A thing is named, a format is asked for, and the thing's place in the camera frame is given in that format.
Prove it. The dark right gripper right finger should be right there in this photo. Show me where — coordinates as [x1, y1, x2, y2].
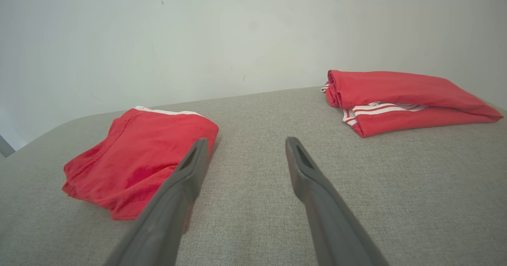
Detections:
[285, 136, 391, 266]

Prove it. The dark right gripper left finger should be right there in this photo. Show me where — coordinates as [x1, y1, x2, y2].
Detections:
[103, 137, 210, 266]

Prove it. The red garment with number print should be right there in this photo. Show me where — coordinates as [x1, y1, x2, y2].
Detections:
[62, 106, 220, 221]

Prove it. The red garment with striped trim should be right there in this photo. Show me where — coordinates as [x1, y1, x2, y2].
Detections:
[320, 69, 504, 138]

